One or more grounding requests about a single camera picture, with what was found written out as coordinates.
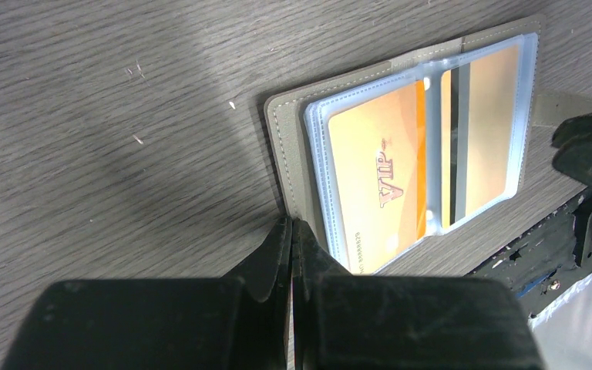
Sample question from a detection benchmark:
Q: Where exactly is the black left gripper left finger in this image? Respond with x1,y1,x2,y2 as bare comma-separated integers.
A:
3,217,293,369

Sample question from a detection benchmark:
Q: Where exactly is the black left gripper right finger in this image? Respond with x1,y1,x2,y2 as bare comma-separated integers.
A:
291,220,545,369

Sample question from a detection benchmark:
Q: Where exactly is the taupe leather card holder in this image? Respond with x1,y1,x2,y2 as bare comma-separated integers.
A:
264,14,592,277

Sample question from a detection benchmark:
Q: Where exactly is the gold credit card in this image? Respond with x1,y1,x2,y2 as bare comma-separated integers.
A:
440,45,519,228
328,81,426,274

